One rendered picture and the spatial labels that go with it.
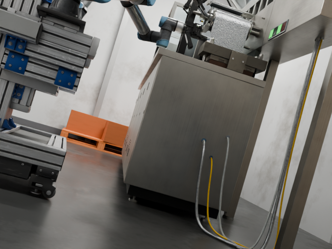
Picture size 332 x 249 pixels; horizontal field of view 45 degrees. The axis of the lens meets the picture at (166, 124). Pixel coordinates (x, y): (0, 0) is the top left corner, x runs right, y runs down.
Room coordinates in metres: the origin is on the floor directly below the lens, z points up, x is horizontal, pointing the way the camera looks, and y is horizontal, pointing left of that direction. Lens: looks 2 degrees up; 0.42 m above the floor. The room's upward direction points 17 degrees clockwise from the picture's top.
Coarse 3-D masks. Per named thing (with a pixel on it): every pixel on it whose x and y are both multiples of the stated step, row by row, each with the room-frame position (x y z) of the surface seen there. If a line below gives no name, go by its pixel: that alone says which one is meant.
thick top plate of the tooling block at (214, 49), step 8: (200, 48) 2.51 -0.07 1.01; (208, 48) 2.39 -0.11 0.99; (216, 48) 2.39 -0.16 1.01; (224, 48) 2.40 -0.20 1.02; (224, 56) 2.40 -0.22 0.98; (248, 56) 2.41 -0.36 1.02; (248, 64) 2.41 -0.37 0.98; (256, 64) 2.42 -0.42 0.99; (264, 64) 2.42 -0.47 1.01; (256, 72) 2.53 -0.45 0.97
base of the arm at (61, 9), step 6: (54, 0) 1.87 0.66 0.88; (60, 0) 1.86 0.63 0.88; (66, 0) 1.86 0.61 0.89; (72, 0) 1.87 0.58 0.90; (78, 0) 1.90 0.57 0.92; (54, 6) 1.87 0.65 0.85; (60, 6) 1.85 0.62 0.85; (66, 6) 1.85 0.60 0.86; (72, 6) 1.87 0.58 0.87; (78, 6) 1.91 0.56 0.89; (66, 12) 1.85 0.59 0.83; (72, 12) 1.88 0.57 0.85; (78, 12) 1.91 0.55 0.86; (78, 18) 1.91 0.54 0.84
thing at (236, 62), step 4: (232, 52) 2.38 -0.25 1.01; (236, 52) 2.38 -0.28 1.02; (232, 56) 2.38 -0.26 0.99; (236, 56) 2.38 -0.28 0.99; (240, 56) 2.39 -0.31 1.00; (244, 56) 2.39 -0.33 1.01; (232, 60) 2.38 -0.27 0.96; (236, 60) 2.39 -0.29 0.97; (240, 60) 2.39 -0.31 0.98; (244, 60) 2.39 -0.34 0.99; (228, 64) 2.38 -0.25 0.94; (232, 64) 2.38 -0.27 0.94; (236, 64) 2.39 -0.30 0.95; (240, 64) 2.39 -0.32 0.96; (244, 64) 2.39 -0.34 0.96; (228, 68) 2.38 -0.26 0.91; (232, 68) 2.38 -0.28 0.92; (236, 68) 2.39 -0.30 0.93; (240, 68) 2.39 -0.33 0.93; (240, 72) 2.39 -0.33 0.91
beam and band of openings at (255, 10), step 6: (252, 0) 3.13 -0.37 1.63; (258, 0) 2.96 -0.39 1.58; (264, 0) 2.86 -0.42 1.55; (270, 0) 2.71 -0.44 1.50; (246, 6) 3.29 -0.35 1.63; (252, 6) 3.10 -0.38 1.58; (258, 6) 3.01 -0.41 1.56; (264, 6) 2.86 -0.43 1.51; (252, 12) 3.03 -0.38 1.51; (258, 12) 2.86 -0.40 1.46; (246, 18) 3.18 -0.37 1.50
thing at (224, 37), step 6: (216, 30) 2.59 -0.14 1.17; (222, 30) 2.59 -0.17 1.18; (228, 30) 2.59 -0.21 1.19; (210, 36) 2.58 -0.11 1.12; (216, 36) 2.59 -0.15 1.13; (222, 36) 2.59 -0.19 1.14; (228, 36) 2.60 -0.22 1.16; (234, 36) 2.60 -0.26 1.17; (240, 36) 2.60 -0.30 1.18; (246, 36) 2.61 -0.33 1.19; (216, 42) 2.59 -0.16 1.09; (222, 42) 2.59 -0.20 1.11; (228, 42) 2.60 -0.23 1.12; (234, 42) 2.60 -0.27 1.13; (240, 42) 2.61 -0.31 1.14; (228, 48) 2.60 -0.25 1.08; (234, 48) 2.60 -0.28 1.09; (240, 48) 2.61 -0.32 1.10
